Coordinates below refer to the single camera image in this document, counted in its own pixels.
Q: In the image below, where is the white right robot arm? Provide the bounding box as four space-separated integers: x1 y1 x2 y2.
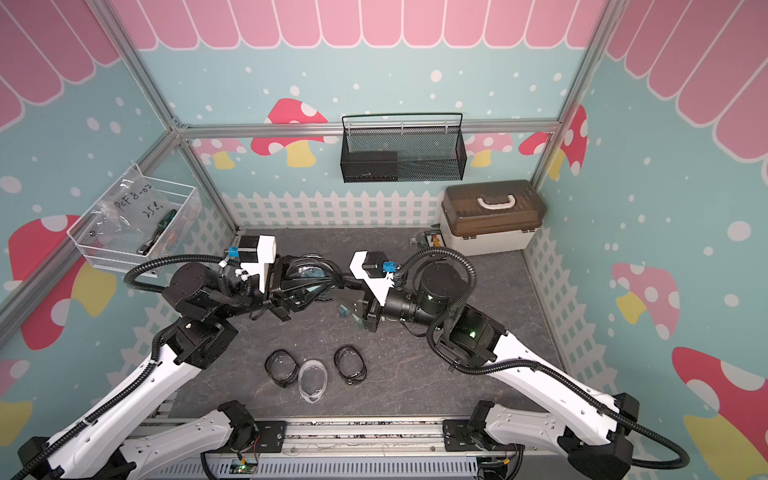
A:
345 247 639 479

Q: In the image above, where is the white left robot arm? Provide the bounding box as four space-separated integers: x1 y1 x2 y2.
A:
15 254 341 479

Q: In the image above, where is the green tool in basket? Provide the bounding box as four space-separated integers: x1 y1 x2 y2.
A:
137 209 177 256

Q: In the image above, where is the black box in basket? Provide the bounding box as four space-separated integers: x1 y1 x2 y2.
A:
340 151 399 183

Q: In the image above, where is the brown lid storage box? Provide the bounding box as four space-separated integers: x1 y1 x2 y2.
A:
440 180 547 256

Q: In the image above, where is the clear labelled plastic bag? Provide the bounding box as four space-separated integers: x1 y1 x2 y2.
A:
88 165 177 255

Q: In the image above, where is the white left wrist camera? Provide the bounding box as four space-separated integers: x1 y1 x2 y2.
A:
226 234 277 294

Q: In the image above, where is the white wire wall basket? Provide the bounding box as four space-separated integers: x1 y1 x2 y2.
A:
67 164 202 273

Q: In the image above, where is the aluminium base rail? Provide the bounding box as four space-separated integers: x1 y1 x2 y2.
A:
125 416 529 480

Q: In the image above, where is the black wire mesh wall basket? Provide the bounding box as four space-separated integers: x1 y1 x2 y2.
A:
341 112 467 182

